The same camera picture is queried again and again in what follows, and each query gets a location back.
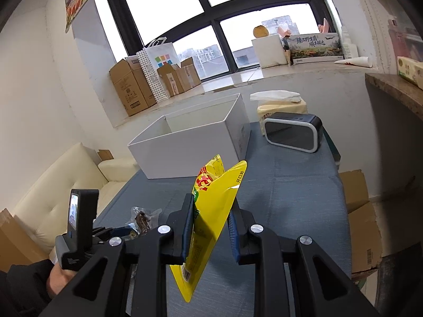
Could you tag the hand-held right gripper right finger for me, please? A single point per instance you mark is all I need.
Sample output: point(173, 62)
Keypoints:
point(235, 234)

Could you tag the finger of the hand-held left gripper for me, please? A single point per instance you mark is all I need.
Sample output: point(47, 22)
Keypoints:
point(102, 231)

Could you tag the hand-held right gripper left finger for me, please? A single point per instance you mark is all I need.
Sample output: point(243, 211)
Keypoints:
point(185, 231)

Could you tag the yellow snack packet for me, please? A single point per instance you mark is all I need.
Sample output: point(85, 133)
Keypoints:
point(214, 204)

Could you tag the brown meat snack packet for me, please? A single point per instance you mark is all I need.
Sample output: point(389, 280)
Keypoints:
point(143, 219)

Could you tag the person's left forearm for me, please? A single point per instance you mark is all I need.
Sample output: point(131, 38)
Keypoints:
point(23, 287)

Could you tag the cream sofa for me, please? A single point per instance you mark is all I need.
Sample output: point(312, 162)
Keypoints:
point(59, 191)

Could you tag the blue grey table cloth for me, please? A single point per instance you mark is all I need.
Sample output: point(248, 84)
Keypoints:
point(290, 204)

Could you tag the black and white speaker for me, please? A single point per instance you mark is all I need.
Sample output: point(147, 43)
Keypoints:
point(290, 132)

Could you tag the flattened cardboard boxes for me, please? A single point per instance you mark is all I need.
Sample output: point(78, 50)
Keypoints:
point(360, 224)

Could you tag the yellow tissue pack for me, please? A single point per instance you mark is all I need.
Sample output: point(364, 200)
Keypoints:
point(284, 107)

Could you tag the tall cardboard box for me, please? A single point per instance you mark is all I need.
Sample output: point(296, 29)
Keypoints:
point(130, 86)

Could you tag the small open cardboard box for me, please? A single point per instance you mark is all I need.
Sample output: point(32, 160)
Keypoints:
point(181, 77)

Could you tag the dotted white shopping bag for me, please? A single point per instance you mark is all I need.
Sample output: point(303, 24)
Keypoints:
point(158, 62)

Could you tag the white foam box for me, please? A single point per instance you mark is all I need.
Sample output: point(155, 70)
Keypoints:
point(269, 52)

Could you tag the small brown figurine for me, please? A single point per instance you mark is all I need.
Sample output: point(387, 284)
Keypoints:
point(287, 54)

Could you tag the landscape printed box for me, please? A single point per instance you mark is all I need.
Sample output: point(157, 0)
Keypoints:
point(314, 48)

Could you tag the yellow pomelo fruit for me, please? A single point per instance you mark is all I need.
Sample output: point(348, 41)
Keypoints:
point(260, 31)

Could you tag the white paper cone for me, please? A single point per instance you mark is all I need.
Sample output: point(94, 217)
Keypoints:
point(355, 62)

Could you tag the wooden side table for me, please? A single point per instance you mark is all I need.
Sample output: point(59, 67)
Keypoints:
point(396, 92)

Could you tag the white plastic bottle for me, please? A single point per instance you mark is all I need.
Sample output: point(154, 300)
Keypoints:
point(348, 44)

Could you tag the clear plastic drawer unit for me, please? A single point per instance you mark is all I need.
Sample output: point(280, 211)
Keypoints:
point(404, 36)

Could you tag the black window frame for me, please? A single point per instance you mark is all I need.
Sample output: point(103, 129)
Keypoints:
point(214, 13)

